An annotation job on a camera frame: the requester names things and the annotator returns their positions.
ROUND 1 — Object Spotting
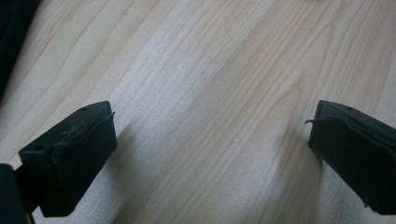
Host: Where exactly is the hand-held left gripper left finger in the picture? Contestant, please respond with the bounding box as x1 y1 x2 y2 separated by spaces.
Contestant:
18 100 119 218

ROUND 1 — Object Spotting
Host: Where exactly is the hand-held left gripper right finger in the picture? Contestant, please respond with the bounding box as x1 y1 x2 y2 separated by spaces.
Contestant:
304 99 396 216

